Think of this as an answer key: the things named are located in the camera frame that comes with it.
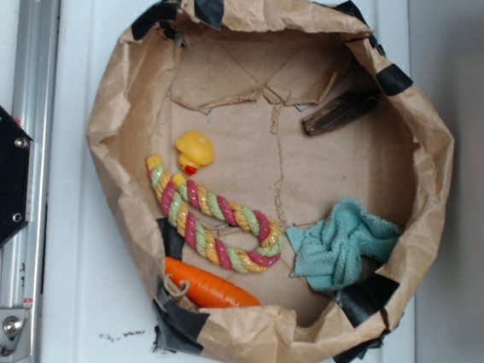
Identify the light blue cloth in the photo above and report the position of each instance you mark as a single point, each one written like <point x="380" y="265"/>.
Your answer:
<point x="328" y="254"/>

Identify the brown paper bag bin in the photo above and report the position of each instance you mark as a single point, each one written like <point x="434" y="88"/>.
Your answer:
<point x="245" y="73"/>

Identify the yellow rubber duck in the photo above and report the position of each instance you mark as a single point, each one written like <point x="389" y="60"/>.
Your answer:
<point x="195" y="151"/>

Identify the orange plastic carrot toy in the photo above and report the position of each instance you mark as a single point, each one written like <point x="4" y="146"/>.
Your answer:
<point x="206" y="289"/>

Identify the dark brown wooden block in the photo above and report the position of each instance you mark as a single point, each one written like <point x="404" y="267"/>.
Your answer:
<point x="341" y="111"/>

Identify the white plastic tray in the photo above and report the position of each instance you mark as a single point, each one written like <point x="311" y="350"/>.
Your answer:
<point x="95" y="308"/>

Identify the multicolour twisted rope toy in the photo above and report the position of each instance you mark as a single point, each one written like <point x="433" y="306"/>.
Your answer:
<point x="181" y="201"/>

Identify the metal corner bracket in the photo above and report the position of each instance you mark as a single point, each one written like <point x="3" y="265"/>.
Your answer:
<point x="15" y="336"/>

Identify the aluminium extrusion rail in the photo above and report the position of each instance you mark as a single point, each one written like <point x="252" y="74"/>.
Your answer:
<point x="22" y="271"/>

